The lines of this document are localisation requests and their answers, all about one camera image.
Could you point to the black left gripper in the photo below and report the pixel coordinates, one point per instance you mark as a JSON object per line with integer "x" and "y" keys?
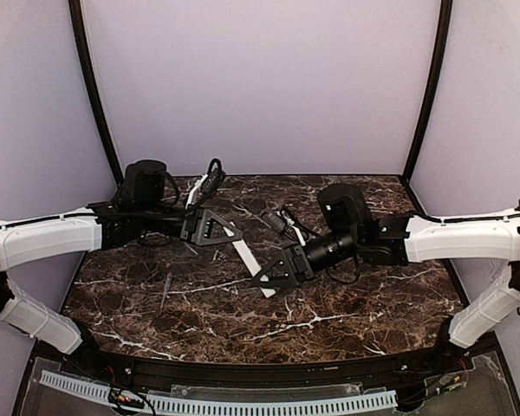
{"x": 191, "y": 225}

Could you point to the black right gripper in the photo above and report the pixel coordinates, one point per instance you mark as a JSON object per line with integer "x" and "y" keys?
{"x": 295, "y": 263}

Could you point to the white remote control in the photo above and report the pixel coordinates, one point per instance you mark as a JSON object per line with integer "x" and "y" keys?
{"x": 246, "y": 256}

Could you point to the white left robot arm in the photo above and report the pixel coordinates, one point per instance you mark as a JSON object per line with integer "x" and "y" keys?
{"x": 137, "y": 208}

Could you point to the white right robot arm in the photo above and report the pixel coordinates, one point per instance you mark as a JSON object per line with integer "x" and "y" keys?
{"x": 406, "y": 238}

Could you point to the metal tweezers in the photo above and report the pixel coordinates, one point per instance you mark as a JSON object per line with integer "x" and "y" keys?
{"x": 165, "y": 291}

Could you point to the black front table rail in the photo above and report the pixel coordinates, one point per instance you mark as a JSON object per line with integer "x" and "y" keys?
{"x": 401, "y": 371}

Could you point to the white slotted cable duct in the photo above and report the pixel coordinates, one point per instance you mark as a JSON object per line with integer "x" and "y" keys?
{"x": 336, "y": 400}

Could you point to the black left frame post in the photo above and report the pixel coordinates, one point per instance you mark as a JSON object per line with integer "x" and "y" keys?
{"x": 92, "y": 88}

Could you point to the black frame post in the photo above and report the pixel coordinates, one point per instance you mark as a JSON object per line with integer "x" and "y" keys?
{"x": 432, "y": 82}
{"x": 92, "y": 88}

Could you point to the black right frame post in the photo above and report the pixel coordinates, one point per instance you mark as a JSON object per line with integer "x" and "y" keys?
{"x": 432, "y": 82}

